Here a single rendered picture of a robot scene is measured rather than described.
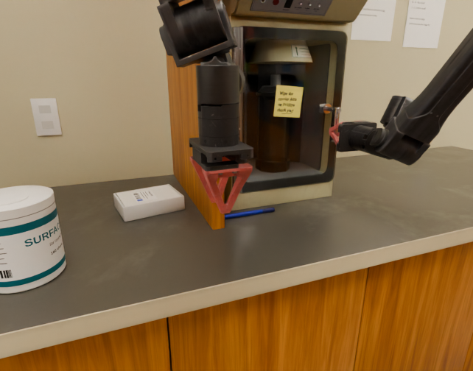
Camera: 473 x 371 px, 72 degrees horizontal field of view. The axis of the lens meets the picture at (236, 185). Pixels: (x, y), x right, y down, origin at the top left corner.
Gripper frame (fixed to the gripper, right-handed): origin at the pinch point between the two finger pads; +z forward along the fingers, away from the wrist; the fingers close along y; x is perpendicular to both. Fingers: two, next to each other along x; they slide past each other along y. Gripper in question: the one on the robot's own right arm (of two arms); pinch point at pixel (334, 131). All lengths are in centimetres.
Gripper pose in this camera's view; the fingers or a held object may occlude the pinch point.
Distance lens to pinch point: 90.3
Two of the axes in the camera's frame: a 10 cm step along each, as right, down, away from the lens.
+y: -9.3, 1.1, -3.4
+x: 0.0, 9.4, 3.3
